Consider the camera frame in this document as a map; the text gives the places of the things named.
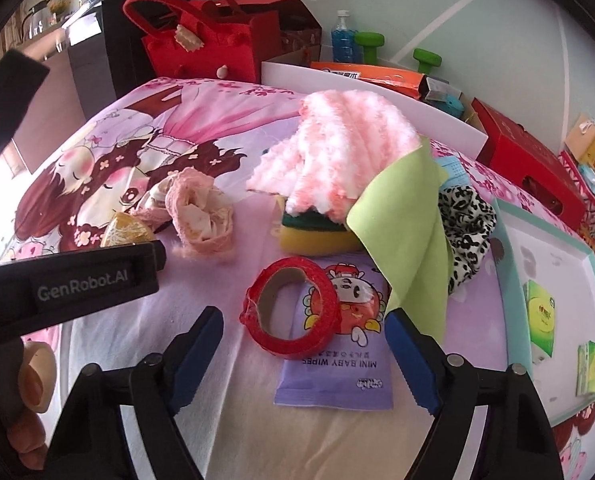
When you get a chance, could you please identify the white cardboard box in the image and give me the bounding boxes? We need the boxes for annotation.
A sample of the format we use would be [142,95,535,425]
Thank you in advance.
[260,57,489,162]

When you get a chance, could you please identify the metal kettle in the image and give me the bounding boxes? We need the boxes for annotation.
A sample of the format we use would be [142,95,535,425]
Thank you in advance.
[20,1,49,44]

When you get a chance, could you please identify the green tissue pack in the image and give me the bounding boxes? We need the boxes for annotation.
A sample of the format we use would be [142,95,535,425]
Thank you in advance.
[575,340,595,397]
[521,279,559,367]

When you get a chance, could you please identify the large red gift box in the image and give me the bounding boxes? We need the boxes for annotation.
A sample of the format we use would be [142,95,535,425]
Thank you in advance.
[470,97,595,234]

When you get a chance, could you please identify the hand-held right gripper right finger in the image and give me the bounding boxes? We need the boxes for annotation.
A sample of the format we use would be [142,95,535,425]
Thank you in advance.
[384,307,564,480]

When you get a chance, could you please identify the pink striped fluffy towel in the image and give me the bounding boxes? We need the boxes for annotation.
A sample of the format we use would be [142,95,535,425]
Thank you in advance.
[245,90,424,217]

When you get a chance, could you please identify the purple baby wipes pack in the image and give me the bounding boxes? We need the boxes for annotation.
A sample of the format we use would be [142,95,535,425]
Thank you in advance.
[272,252,397,412]

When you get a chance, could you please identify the black cabinet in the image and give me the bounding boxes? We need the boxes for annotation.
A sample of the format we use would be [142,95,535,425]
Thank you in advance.
[99,0,152,107]

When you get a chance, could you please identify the yellow and green sponge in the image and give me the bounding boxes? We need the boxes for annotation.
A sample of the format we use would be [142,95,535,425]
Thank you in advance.
[276,195,364,257]

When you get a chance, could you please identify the red felt handbag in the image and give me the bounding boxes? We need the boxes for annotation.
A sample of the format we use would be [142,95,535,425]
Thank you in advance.
[122,0,283,83]

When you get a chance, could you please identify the person's left hand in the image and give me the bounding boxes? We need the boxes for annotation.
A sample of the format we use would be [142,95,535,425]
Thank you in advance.
[8,342,58,471]

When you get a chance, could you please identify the orange carton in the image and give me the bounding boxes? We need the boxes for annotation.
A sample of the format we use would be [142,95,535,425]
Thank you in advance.
[309,61,427,100]

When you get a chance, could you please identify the red white patterned box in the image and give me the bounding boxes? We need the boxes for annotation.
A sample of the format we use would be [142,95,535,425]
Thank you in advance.
[559,151,595,235]

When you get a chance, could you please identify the blue liquid plastic bottle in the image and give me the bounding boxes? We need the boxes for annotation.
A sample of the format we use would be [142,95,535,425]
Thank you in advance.
[330,10,362,64]

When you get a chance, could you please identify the light blue wipes packet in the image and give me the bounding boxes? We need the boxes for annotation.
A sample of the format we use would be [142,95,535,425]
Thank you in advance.
[576,164,595,197]

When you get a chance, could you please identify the green dumbbell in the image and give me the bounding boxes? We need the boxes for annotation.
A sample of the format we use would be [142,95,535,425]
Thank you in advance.
[354,31,387,66]
[412,48,444,82]

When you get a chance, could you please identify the grey cabinet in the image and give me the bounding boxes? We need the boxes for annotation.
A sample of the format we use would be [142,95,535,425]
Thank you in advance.
[64,0,119,122]

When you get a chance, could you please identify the black and grey carton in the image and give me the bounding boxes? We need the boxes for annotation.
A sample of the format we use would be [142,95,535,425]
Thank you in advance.
[419,76,462,107]

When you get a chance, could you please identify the red tape roll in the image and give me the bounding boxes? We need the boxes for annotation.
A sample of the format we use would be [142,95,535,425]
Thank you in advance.
[238,256,341,359]

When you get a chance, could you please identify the pink lace cloth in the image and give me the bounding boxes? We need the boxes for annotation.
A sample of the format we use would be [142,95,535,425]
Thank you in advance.
[126,166,237,262]

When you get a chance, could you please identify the yellow citrus slice toy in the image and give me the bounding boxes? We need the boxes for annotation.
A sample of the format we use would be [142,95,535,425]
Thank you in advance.
[99,211,157,249]

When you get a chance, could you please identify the white tray with teal rim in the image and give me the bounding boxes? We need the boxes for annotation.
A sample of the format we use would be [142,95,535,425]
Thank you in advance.
[491,196,595,429]

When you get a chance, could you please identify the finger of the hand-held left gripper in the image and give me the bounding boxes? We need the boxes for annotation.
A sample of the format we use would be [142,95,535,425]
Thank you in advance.
[0,49,51,171]
[132,240,167,297]

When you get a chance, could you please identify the leopard print scrunchie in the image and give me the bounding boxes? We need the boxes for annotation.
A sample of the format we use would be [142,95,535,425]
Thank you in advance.
[436,184,499,297]

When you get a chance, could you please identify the open red cardboard box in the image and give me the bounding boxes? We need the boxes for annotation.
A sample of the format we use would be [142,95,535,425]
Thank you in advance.
[235,0,323,63]

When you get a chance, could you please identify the blue face mask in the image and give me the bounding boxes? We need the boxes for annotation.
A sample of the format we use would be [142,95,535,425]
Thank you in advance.
[429,152,474,192]

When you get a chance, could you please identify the pink cartoon printed bedsheet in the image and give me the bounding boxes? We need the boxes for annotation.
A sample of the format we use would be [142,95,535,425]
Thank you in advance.
[0,77,595,480]

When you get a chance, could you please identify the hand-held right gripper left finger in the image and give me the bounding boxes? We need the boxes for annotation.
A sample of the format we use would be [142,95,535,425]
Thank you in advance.
[48,306,224,480]

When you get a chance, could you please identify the teal plastic toy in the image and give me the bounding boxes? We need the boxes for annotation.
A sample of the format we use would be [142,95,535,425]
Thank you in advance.
[438,96,467,122]

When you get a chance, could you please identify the light green cloth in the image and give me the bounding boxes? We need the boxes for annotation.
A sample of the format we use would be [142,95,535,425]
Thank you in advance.
[345,136,454,347]

